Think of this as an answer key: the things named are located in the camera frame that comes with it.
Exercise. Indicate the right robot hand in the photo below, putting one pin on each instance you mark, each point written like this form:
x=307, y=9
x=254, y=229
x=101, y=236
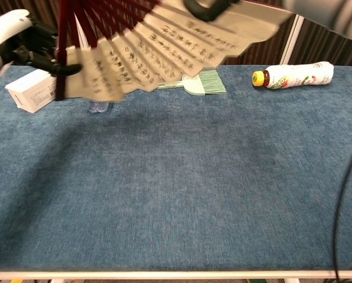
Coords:
x=206, y=10

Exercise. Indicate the blue fabric table cover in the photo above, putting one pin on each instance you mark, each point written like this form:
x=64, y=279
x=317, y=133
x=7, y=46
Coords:
x=164, y=191

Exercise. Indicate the red ribbed paper folding fan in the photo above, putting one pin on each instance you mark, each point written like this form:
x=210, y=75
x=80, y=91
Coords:
x=164, y=44

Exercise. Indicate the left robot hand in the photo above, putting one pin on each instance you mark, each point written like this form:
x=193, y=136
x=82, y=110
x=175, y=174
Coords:
x=13, y=32

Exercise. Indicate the clear plastic water bottle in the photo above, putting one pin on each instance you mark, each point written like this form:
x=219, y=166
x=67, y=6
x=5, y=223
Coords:
x=97, y=107

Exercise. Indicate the white table frame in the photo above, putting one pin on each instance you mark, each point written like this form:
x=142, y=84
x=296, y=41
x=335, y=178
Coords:
x=175, y=275

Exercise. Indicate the light green hand brush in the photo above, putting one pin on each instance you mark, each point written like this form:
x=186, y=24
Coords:
x=211, y=84

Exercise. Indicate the yellow capped drink bottle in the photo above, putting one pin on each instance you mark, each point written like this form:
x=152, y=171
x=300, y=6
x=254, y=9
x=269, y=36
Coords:
x=299, y=75

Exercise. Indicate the white cardboard box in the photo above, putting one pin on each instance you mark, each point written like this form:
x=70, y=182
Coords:
x=28, y=88

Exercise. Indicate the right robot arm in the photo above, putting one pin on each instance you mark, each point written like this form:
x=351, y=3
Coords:
x=335, y=14

